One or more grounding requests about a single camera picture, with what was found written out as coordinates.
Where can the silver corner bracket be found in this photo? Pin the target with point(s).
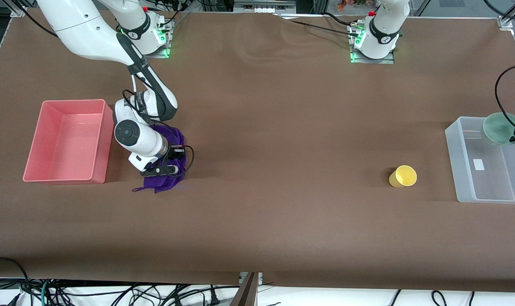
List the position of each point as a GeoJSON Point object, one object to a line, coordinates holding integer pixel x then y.
{"type": "Point", "coordinates": [18, 11]}
{"type": "Point", "coordinates": [506, 22]}

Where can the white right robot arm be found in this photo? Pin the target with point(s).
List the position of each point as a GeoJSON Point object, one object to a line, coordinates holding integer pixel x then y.
{"type": "Point", "coordinates": [87, 34]}

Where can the brown table leg beam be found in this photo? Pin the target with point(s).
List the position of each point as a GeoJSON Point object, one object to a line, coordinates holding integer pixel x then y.
{"type": "Point", "coordinates": [245, 293]}

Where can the pale green bowl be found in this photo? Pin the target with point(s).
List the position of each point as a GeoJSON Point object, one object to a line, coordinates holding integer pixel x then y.
{"type": "Point", "coordinates": [497, 129]}

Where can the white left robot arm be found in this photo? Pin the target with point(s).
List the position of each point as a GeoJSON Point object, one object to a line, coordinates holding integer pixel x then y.
{"type": "Point", "coordinates": [383, 29]}

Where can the silver metal bracket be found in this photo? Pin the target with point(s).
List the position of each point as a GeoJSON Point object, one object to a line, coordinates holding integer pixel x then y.
{"type": "Point", "coordinates": [261, 278]}

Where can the yellow cup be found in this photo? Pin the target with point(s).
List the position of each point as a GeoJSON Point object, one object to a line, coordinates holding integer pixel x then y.
{"type": "Point", "coordinates": [404, 176]}

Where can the translucent plastic bin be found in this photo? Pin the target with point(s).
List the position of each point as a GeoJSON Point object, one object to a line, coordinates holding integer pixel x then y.
{"type": "Point", "coordinates": [491, 174]}

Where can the white label sticker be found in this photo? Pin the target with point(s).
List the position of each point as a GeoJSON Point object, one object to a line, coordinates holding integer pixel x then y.
{"type": "Point", "coordinates": [479, 164]}

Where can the purple cloth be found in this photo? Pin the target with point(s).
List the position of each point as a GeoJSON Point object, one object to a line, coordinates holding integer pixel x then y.
{"type": "Point", "coordinates": [174, 138]}

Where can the orange background object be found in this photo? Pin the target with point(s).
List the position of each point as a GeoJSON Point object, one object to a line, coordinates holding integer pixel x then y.
{"type": "Point", "coordinates": [351, 4]}

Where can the pink plastic bin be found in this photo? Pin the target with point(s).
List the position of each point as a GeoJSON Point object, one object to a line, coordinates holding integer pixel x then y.
{"type": "Point", "coordinates": [66, 144]}

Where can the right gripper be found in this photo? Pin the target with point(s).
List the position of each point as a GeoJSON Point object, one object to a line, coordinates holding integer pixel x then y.
{"type": "Point", "coordinates": [175, 151]}

